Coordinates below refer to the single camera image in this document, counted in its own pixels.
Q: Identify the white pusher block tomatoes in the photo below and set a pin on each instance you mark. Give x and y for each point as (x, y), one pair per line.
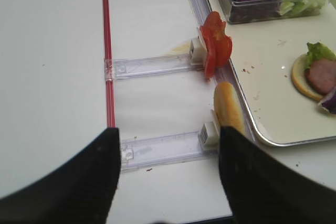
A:
(198, 49)

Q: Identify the tomato slices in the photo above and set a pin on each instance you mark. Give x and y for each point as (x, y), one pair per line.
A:
(219, 45)

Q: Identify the lettuce leaf on bun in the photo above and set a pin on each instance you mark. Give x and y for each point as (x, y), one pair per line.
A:
(317, 51)

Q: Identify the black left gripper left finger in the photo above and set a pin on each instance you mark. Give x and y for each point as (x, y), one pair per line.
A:
(79, 191)

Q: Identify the white pusher block bun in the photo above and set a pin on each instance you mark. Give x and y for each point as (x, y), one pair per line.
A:
(210, 133)

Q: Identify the bottom bun on tray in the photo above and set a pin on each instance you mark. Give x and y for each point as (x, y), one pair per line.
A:
(299, 80)

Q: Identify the left red rod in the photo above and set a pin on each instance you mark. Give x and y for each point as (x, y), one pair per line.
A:
(107, 51)

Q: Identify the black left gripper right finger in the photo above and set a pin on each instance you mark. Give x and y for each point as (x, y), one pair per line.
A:
(261, 189)

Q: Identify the cut bun half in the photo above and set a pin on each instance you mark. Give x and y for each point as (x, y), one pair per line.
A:
(227, 107)

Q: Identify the metal tray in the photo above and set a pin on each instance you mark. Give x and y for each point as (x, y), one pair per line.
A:
(261, 62)

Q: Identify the clear rail by bun half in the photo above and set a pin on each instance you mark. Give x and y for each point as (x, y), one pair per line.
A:
(163, 150)

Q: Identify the clear rail by tomatoes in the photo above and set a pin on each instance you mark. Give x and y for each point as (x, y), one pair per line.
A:
(121, 69)

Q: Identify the meat slice on bun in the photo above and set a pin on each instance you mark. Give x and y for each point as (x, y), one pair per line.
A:
(321, 76)

